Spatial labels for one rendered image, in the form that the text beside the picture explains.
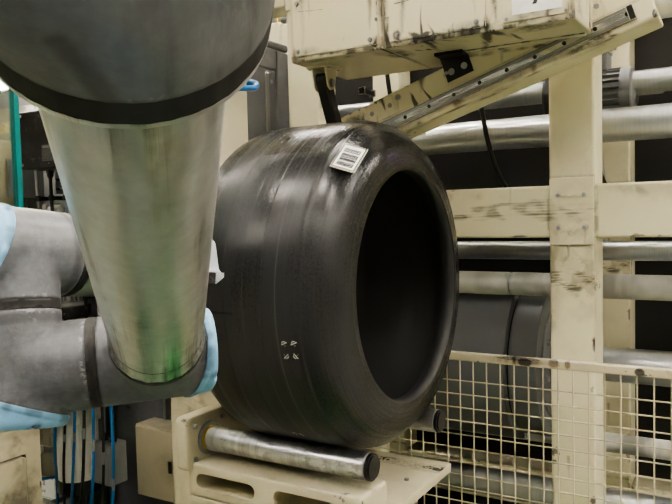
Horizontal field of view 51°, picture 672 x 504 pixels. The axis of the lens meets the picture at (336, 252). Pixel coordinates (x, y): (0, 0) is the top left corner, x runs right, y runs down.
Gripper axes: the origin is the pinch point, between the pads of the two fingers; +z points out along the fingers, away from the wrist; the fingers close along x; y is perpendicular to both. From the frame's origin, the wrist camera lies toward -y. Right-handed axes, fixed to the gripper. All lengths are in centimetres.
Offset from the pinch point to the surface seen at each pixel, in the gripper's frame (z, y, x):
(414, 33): 49, 50, -6
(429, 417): 52, -25, -10
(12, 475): 13, -40, 60
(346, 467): 24.3, -29.1, -8.2
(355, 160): 17.7, 19.0, -11.4
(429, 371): 49, -16, -11
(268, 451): 24.3, -28.9, 7.2
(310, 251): 10.0, 4.6, -8.9
